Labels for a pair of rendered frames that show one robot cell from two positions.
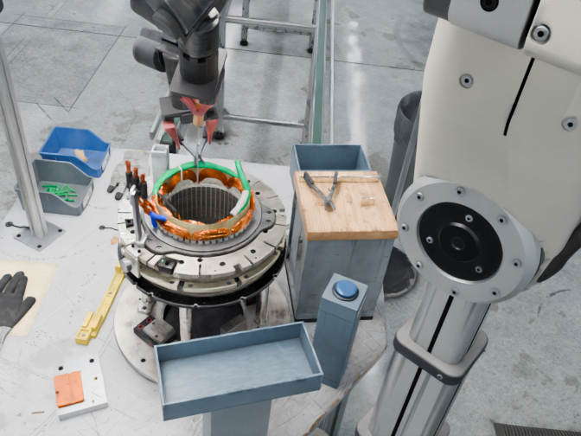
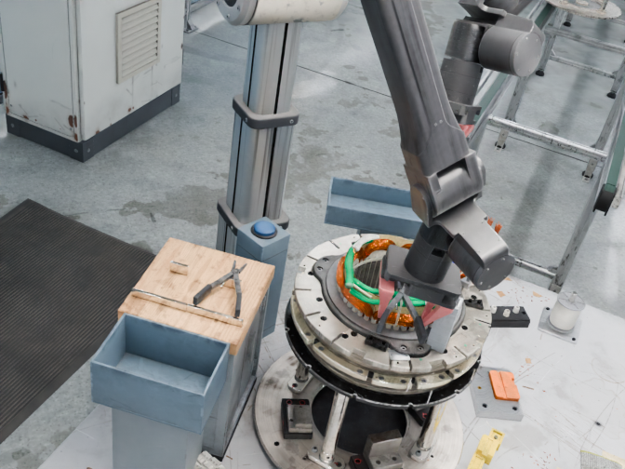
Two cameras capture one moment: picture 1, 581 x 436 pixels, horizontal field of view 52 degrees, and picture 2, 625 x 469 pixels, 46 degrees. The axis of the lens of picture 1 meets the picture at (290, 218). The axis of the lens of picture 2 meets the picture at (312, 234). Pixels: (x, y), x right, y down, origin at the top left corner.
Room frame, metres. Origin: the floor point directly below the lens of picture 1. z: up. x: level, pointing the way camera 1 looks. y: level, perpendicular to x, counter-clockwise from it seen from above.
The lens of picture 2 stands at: (1.77, 0.34, 1.85)
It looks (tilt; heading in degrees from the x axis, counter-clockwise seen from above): 36 degrees down; 200
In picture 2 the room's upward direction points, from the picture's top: 10 degrees clockwise
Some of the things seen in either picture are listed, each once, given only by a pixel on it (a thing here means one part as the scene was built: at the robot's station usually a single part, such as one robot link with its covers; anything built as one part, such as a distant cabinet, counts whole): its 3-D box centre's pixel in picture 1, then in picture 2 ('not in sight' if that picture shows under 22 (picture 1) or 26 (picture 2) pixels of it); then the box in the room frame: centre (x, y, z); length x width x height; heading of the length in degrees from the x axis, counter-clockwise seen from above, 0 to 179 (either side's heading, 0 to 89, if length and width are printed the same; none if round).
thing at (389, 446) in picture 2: not in sight; (385, 451); (0.94, 0.24, 0.85); 0.06 x 0.04 x 0.05; 135
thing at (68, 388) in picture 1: (68, 388); (504, 385); (0.62, 0.39, 0.80); 0.07 x 0.05 x 0.01; 26
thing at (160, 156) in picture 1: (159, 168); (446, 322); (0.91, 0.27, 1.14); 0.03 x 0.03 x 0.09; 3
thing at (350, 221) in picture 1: (343, 203); (200, 292); (0.98, -0.11, 1.05); 0.20 x 0.19 x 0.02; 12
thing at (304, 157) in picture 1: (323, 204); (159, 417); (1.13, -0.08, 0.92); 0.17 x 0.11 x 0.28; 102
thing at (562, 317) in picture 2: not in sight; (565, 312); (0.34, 0.45, 0.82); 0.06 x 0.06 x 0.06
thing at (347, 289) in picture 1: (346, 288); (264, 228); (0.75, -0.12, 1.04); 0.04 x 0.04 x 0.01
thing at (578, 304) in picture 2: not in sight; (565, 312); (0.34, 0.45, 0.82); 0.06 x 0.06 x 0.07
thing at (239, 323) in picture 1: (237, 334); not in sight; (0.77, 0.08, 0.85); 0.06 x 0.04 x 0.05; 139
